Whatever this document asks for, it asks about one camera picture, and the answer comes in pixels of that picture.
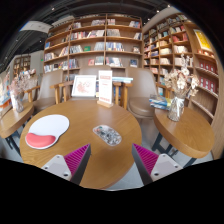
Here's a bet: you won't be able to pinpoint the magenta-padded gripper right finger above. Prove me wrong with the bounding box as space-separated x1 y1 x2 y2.
131 143 184 186

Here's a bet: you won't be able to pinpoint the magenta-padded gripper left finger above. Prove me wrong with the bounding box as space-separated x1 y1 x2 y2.
41 143 92 186

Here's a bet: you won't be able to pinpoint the transparent computer mouse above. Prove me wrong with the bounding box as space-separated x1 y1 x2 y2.
92 124 123 147

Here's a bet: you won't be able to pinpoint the white mouse pad red rest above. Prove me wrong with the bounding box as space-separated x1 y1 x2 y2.
25 114 71 150

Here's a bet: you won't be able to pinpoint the round wooden side table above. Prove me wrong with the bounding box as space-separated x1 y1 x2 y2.
153 105 215 168
0 100 35 156

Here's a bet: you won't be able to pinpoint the glass vase with pale flowers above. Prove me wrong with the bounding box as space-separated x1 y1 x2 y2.
163 54 200 123

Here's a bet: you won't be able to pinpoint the stack of books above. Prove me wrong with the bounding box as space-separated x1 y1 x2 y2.
148 94 173 112

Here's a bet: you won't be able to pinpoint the glass vase with pink flowers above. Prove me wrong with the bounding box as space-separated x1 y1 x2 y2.
8 69 36 114

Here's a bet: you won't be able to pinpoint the brown upholstered wooden armchair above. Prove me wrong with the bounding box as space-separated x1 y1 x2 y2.
49 64 133 109
24 69 64 113
124 66 168 119

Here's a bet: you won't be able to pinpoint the white framed red print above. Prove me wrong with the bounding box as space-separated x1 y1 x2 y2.
71 74 98 99

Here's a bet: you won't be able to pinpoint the white sign on wooden stand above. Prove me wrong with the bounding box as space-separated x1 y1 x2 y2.
96 69 115 109

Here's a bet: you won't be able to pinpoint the blue books on chair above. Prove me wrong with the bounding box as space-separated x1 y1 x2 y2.
111 76 134 84

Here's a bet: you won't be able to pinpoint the small distant wooden bookshelf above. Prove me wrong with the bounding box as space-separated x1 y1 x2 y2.
12 54 32 78

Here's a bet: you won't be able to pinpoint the tall wooden bookshelf with books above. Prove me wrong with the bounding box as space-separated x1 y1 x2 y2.
142 13 224 159

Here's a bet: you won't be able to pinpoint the yellow poster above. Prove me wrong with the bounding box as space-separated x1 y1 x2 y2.
193 29 214 54

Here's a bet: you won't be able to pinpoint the white hanging ceiling panel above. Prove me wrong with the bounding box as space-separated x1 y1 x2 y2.
19 20 44 34

